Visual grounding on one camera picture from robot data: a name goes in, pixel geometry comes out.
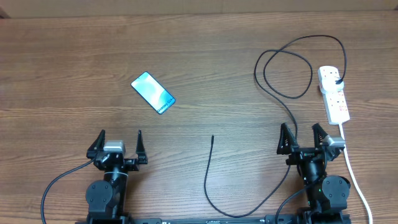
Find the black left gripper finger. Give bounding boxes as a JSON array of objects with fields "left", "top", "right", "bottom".
[
  {"left": 86, "top": 129, "right": 106, "bottom": 159},
  {"left": 136, "top": 129, "right": 148, "bottom": 164}
]

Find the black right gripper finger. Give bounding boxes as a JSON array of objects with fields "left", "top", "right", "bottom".
[
  {"left": 312, "top": 123, "right": 328, "bottom": 149},
  {"left": 277, "top": 123, "right": 299, "bottom": 155}
]

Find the blue Galaxy smartphone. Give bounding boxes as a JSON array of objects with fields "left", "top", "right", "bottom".
[{"left": 131, "top": 72, "right": 176, "bottom": 114}]

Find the black charging cable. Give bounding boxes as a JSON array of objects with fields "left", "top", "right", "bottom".
[{"left": 203, "top": 34, "right": 348, "bottom": 218}]

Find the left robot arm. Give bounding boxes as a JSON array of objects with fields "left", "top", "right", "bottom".
[{"left": 85, "top": 130, "right": 148, "bottom": 223}]

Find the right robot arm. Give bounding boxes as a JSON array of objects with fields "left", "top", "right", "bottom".
[{"left": 274, "top": 123, "right": 351, "bottom": 224}]

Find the white charger plug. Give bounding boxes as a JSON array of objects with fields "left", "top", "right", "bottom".
[{"left": 319, "top": 77, "right": 345, "bottom": 94}]

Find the white power strip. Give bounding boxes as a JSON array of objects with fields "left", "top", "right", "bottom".
[{"left": 318, "top": 66, "right": 350, "bottom": 125}]

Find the white power strip cord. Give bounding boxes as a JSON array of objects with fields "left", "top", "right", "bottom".
[{"left": 338, "top": 123, "right": 374, "bottom": 224}]

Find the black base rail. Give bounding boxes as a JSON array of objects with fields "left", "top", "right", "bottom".
[{"left": 75, "top": 214, "right": 352, "bottom": 224}]

